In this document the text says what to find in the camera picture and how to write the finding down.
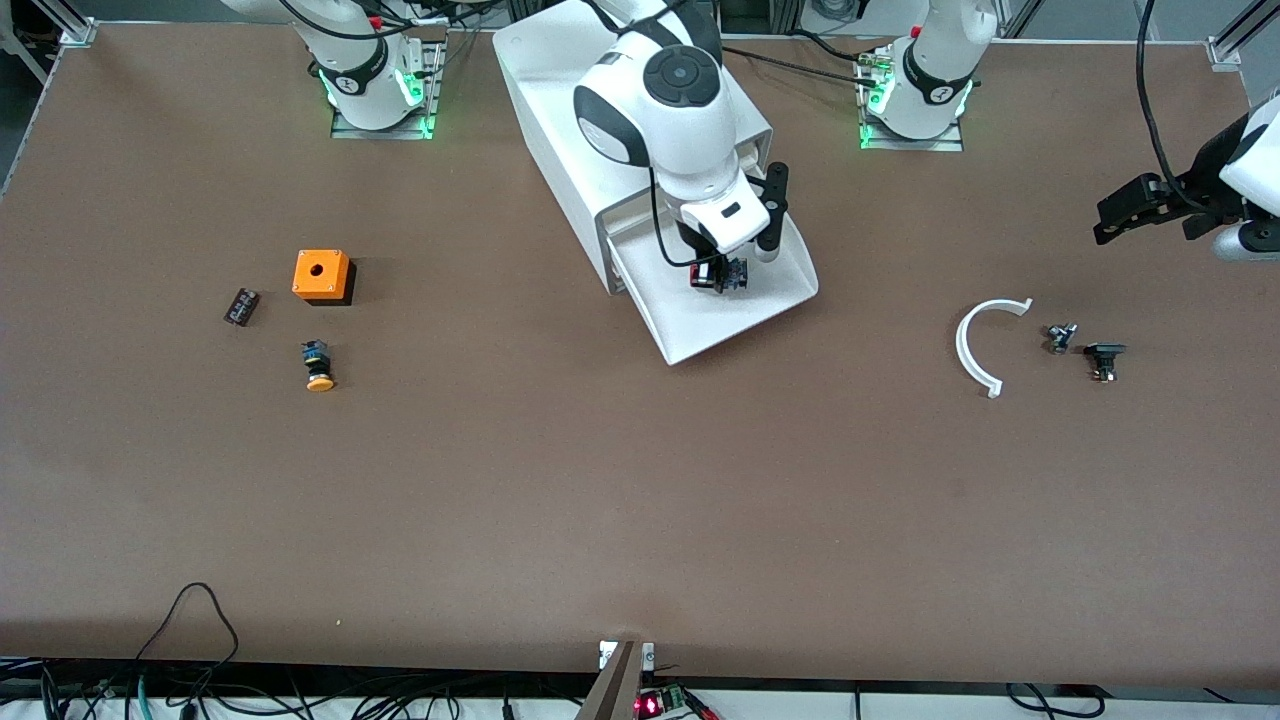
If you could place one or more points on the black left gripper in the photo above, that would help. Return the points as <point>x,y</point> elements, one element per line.
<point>1201,184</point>

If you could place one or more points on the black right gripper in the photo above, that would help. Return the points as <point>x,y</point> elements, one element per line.
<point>692,240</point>

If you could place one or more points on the red push button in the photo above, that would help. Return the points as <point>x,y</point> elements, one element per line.
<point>738,275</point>

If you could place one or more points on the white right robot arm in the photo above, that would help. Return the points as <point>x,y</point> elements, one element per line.
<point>680,120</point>

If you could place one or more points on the yellow push button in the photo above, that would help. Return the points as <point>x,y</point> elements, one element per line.
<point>319,378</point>

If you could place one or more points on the small grey metal component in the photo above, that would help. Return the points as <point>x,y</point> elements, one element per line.
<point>1060,338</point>

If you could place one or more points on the white curved plastic arc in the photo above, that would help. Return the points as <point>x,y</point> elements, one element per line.
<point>962,345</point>

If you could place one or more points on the circuit board with red LED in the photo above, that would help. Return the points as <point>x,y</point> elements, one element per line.
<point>665,700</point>

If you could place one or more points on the small black contact block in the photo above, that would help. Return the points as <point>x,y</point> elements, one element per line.
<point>241,307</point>

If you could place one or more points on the small black switch component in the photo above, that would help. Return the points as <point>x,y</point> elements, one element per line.
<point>1104,352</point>

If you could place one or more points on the aluminium frame profile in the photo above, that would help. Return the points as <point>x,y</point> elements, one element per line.
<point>75,30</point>
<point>1225,50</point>

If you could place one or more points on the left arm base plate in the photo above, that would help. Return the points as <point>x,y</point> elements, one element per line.
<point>945,144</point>

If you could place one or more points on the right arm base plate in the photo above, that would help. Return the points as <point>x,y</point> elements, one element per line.
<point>345,132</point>

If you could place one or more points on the orange button enclosure box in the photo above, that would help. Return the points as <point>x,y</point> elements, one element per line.
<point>320,272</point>

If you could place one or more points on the metal mounting bracket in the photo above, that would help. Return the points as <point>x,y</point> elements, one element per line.
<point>606,655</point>

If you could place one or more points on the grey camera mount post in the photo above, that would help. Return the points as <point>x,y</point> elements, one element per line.
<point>615,690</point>

